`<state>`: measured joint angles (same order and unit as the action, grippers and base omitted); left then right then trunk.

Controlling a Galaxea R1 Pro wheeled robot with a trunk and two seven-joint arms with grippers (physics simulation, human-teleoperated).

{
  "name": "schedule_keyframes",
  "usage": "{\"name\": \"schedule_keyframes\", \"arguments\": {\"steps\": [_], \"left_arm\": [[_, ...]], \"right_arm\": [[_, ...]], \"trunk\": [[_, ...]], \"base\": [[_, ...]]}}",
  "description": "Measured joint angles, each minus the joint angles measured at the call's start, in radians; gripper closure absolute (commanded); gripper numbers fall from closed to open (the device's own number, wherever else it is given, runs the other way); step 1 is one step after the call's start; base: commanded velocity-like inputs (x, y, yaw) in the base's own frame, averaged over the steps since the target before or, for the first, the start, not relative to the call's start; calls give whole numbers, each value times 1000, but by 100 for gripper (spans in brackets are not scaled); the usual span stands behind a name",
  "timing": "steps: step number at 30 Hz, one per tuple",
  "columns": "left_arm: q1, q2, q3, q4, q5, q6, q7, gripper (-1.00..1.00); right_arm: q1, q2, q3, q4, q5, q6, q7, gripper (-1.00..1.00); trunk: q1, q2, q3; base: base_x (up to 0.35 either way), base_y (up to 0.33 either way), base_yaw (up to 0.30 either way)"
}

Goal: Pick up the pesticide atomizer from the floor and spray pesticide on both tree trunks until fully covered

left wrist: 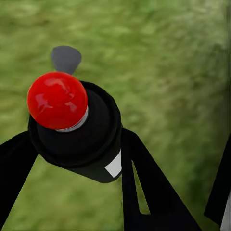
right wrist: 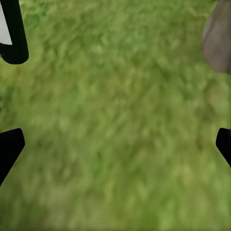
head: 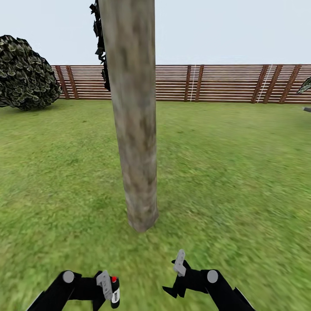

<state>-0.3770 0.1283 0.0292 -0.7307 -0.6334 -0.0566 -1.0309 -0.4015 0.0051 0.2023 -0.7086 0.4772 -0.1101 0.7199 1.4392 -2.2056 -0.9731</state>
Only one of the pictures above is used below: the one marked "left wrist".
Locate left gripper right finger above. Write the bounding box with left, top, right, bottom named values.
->
left=121, top=128, right=200, bottom=231

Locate pesticide atomizer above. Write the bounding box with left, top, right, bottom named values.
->
left=27, top=45, right=123, bottom=183

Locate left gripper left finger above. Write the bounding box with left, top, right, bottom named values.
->
left=0, top=131, right=38, bottom=231

